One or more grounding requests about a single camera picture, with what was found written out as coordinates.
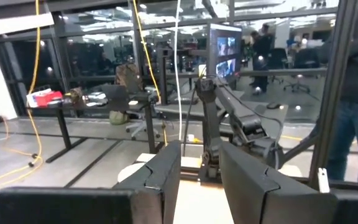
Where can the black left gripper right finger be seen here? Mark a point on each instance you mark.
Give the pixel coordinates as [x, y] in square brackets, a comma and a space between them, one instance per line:
[253, 193]

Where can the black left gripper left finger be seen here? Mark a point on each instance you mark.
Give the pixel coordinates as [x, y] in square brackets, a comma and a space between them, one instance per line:
[160, 174]

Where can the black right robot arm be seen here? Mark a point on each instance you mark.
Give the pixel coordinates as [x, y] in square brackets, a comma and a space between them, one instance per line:
[211, 124]

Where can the white bowl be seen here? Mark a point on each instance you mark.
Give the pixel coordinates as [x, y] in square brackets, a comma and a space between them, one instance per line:
[130, 172]

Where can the grey office chair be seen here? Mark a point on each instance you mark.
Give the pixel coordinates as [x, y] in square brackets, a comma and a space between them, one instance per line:
[140, 124]

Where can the green bag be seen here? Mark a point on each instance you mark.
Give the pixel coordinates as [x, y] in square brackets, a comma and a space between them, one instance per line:
[118, 117]

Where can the white clip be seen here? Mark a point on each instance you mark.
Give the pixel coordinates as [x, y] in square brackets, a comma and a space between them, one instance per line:
[323, 180]

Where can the grey table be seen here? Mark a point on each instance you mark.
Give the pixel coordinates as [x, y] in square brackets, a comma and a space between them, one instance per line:
[259, 112]

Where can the black desk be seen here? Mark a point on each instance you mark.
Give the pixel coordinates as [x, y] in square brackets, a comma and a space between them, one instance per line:
[104, 107]

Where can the black computer mouse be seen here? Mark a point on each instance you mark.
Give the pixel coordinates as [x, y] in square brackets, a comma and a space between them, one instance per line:
[273, 105]

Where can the camouflage backpack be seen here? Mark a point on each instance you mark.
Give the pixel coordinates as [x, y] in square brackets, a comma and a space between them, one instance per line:
[128, 77]

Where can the red box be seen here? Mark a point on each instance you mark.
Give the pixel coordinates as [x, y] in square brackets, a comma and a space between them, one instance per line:
[49, 98]

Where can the black office chair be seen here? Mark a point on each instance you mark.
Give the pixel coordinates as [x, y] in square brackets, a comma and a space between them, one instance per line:
[304, 65]

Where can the computer monitor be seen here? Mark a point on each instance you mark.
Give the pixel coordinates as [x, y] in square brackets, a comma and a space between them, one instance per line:
[225, 53]

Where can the white printed box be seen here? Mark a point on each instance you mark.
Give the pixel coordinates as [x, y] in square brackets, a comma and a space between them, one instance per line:
[35, 97]

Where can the white paper sign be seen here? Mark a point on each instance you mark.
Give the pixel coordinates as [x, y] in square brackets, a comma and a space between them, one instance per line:
[19, 23]

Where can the black metal frame post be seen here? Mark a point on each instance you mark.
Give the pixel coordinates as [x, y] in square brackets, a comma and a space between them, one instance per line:
[331, 93]

